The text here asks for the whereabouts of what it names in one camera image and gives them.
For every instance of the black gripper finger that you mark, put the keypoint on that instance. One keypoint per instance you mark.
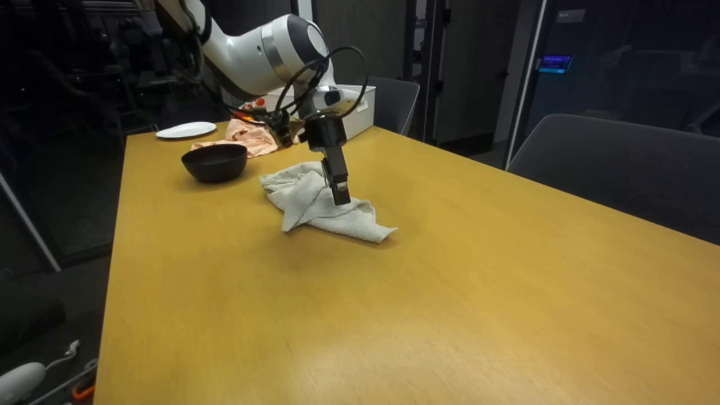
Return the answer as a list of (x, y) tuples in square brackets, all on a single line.
[(343, 183), (330, 171)]

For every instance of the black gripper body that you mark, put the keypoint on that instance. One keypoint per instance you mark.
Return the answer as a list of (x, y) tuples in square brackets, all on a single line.
[(324, 133)]

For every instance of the white towel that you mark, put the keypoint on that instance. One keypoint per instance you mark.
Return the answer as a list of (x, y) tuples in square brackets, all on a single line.
[(316, 206)]

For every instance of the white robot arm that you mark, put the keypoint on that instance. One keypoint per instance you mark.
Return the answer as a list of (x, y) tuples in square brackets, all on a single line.
[(254, 52)]

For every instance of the white plastic bin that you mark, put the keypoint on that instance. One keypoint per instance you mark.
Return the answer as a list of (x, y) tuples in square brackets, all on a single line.
[(360, 113)]

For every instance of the pink cloth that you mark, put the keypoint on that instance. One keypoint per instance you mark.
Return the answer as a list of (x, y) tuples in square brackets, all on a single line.
[(250, 139)]

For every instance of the gray chair with curved back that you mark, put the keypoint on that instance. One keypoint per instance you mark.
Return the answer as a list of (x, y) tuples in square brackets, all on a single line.
[(396, 102)]

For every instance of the black bowl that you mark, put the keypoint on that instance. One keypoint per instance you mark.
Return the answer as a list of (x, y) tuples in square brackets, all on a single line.
[(215, 165)]

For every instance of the white pillar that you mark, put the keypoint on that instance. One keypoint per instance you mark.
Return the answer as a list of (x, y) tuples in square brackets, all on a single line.
[(306, 8)]

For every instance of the white plate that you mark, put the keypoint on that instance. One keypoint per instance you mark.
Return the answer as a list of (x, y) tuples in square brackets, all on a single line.
[(184, 132)]

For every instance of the blue lit screen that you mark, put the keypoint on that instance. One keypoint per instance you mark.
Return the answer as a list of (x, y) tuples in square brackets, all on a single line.
[(555, 63)]

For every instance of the large gray chair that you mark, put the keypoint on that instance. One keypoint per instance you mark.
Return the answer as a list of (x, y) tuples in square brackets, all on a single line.
[(621, 171)]

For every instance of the orange clip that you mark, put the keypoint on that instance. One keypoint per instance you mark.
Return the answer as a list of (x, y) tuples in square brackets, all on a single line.
[(82, 392)]

